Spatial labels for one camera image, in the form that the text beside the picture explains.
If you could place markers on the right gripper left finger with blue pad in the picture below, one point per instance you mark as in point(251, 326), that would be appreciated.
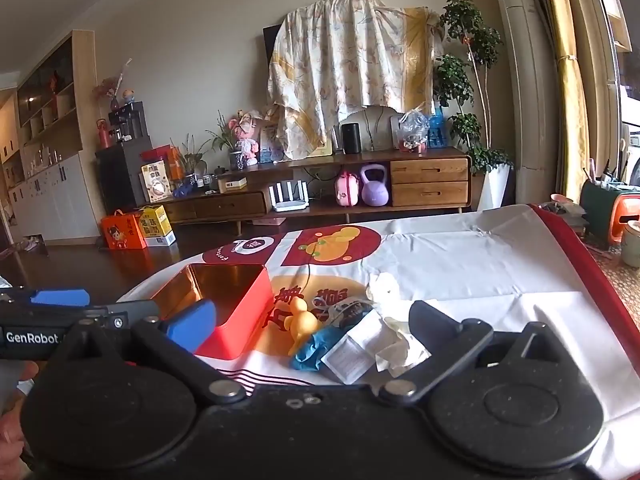
point(169, 346)

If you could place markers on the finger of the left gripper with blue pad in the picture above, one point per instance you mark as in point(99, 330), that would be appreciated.
point(60, 297)

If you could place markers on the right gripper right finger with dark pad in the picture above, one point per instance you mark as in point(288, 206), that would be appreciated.
point(453, 346)

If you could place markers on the red metal tin box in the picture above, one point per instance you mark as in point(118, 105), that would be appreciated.
point(240, 292)

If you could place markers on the white cotton glove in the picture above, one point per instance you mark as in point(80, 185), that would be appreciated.
point(395, 349)

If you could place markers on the cotton swab plastic bag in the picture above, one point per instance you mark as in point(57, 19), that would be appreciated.
point(355, 353)

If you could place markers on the yellow rubber duck toy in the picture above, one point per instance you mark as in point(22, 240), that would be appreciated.
point(301, 324)

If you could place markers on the blue rubber glove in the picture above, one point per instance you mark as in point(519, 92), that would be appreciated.
point(308, 358)

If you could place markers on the blue printed face mask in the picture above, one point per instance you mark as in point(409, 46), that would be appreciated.
point(350, 309)

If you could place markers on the person left hand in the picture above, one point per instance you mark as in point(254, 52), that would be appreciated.
point(12, 440)

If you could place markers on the orange gift box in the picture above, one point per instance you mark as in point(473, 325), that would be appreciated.
point(123, 232)

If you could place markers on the yellow carton box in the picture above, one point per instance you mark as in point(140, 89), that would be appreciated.
point(156, 227)

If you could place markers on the white red printed tablecloth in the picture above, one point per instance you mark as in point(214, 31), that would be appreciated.
point(507, 266)

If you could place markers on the black mini fridge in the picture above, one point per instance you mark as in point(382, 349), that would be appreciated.
point(119, 174)

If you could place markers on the snack box on cabinet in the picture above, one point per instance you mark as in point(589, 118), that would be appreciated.
point(156, 182)

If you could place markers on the white router with antennas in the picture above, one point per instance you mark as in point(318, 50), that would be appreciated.
point(287, 196)

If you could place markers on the red thermos bottle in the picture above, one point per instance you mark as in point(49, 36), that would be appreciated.
point(103, 133)

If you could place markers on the purple kettlebell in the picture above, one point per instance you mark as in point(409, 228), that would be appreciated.
point(374, 192)

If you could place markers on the wooden tv cabinet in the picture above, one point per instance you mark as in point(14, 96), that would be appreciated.
point(439, 179)

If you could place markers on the pink plush doll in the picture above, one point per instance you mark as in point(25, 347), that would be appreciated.
point(244, 126)

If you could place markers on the clear plastic bag of items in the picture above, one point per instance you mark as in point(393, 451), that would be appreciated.
point(412, 133)

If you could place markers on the orange plastic stool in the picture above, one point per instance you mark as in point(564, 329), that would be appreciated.
point(625, 208)

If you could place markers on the white standing air conditioner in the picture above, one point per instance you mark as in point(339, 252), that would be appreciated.
point(535, 99)

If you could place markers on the black cylinder speaker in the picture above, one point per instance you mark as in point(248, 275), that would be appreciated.
point(351, 140)

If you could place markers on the yellow curtain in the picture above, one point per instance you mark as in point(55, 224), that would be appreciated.
point(575, 117)

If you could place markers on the potted green tree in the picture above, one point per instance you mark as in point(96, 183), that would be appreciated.
point(470, 49)

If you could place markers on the floral cloth over tv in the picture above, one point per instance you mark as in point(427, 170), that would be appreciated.
point(334, 58)

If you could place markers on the wooden wall shelf cabinet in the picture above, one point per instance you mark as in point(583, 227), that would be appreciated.
point(49, 141)

